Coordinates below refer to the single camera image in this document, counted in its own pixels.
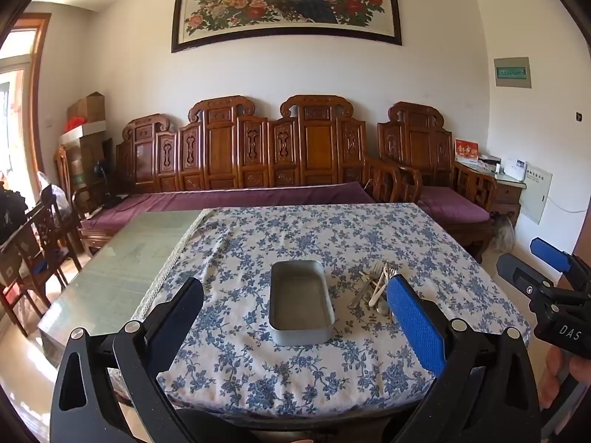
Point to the red standing card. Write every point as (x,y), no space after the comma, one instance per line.
(467,150)

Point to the wooden door frame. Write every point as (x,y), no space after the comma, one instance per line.
(41,78)

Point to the small white box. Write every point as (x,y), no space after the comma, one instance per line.
(488,162)

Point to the carved wooden sofa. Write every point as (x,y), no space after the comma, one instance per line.
(318,147)

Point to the wooden side table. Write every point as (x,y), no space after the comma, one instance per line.
(508,194)

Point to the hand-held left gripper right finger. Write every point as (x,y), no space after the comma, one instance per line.
(415,323)

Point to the carved wooden armchair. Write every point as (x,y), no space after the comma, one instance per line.
(415,143)

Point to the white electrical panel box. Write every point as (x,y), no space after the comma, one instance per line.
(535,194)

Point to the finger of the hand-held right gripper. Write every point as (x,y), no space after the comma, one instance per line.
(515,270)
(549,254)

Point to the brown cardboard box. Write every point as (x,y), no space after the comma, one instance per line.
(87,108)

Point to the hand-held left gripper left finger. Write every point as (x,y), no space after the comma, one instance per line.
(178,318)

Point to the long purple sofa cushion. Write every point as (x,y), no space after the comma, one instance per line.
(207,198)

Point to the black desk lamp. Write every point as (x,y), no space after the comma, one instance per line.
(104,184)

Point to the grey fluffy duster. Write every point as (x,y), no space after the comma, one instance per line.
(503,233)

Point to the blue floral tablecloth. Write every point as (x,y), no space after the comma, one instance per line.
(240,263)

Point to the person's right hand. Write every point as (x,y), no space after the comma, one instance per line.
(549,378)

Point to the rectangular metal tray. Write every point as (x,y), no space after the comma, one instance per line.
(300,300)

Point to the grey green wall panel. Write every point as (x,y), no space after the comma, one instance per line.
(512,72)

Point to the wooden dining chair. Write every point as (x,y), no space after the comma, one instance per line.
(46,249)

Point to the framed peacock flower painting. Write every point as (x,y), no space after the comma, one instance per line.
(277,0)

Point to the beige plastic fork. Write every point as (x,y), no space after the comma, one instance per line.
(376,270)

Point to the white ladle spoon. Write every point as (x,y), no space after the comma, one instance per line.
(378,293)

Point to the black bag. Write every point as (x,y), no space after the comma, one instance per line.
(14,214)

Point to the clear plastic bag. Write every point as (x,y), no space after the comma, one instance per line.
(53,194)

